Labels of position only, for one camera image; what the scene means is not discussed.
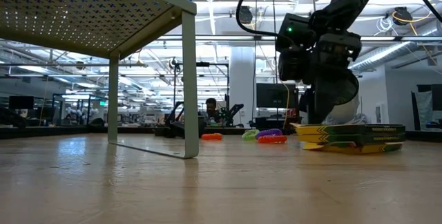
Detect dark standing panel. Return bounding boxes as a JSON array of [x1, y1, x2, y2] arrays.
[[410, 84, 442, 131]]

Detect white building column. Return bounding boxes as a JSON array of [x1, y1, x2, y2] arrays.
[[229, 46, 256, 128]]

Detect pale green perforated shelf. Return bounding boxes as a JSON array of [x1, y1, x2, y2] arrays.
[[0, 0, 200, 160]]

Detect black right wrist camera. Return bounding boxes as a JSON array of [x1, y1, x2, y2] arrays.
[[276, 12, 311, 51]]

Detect black ceiling cable reel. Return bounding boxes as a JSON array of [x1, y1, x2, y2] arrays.
[[392, 6, 414, 26], [238, 6, 253, 25]]

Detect person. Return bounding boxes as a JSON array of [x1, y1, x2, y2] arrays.
[[203, 97, 222, 125]]

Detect green coil wristband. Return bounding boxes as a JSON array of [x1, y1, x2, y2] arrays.
[[241, 129, 260, 142]]

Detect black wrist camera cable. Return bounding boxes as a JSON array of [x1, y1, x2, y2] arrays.
[[236, 0, 279, 37]]

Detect orange coil wristband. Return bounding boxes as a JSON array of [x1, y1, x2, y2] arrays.
[[257, 134, 288, 144], [201, 132, 224, 141]]

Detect yellow green crayon box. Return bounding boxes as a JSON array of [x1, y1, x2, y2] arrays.
[[296, 133, 407, 144], [289, 122, 407, 136], [302, 142, 404, 155]]

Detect silver ceiling duct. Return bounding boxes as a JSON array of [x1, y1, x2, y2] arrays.
[[347, 26, 442, 75]]

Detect small dark background monitor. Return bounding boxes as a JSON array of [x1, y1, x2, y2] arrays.
[[8, 95, 35, 111]]

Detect purple coil wristband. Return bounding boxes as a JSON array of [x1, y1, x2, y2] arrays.
[[254, 128, 283, 140]]

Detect white coiled cable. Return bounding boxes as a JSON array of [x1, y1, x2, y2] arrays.
[[345, 113, 373, 127]]

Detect black computer monitor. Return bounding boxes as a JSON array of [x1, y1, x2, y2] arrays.
[[256, 82, 300, 109]]

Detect yellow hanging cable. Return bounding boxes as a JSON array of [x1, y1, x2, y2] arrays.
[[281, 80, 291, 130]]

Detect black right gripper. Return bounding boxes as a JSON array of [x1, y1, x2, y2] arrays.
[[278, 32, 363, 124]]

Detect black background rig frame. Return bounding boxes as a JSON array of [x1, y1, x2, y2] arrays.
[[171, 61, 231, 128]]

